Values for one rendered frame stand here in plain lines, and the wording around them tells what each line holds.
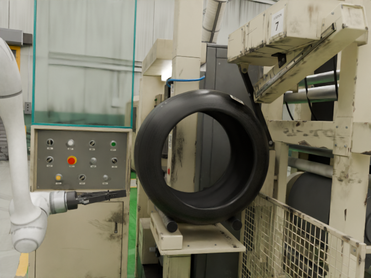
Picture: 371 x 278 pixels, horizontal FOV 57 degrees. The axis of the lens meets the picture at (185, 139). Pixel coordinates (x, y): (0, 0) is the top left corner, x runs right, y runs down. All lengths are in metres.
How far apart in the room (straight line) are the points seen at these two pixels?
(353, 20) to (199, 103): 0.60
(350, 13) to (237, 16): 11.18
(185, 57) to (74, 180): 0.95
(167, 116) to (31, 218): 0.61
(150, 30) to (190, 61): 9.37
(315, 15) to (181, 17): 0.72
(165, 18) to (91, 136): 9.49
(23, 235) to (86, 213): 0.81
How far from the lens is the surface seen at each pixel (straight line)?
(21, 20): 10.76
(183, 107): 1.35
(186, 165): 1.76
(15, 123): 1.31
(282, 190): 1.92
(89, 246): 2.13
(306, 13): 1.32
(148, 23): 11.14
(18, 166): 1.30
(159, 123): 1.34
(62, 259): 2.17
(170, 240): 1.44
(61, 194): 1.46
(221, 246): 1.53
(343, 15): 1.27
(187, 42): 1.79
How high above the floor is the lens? 1.34
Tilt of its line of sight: 3 degrees down
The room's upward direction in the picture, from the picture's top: 3 degrees clockwise
